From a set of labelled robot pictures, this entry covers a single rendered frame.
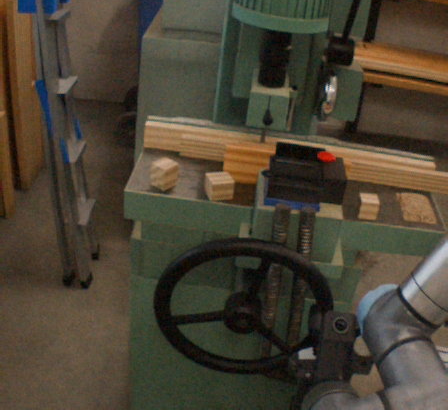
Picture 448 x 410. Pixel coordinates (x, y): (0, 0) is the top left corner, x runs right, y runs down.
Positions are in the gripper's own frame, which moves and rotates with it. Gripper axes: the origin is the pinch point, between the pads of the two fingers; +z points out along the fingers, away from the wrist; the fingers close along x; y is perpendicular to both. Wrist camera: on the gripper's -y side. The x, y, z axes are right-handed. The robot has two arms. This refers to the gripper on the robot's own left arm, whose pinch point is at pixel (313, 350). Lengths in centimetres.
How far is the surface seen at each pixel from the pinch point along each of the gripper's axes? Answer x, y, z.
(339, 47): 2, -54, 28
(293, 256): -5.7, -14.5, -1.9
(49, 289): -78, 23, 121
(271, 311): -6.4, -3.2, 11.9
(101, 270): -62, 15, 135
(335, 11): 1, -63, 30
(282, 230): -7.2, -17.7, 4.7
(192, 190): -22.8, -21.8, 18.7
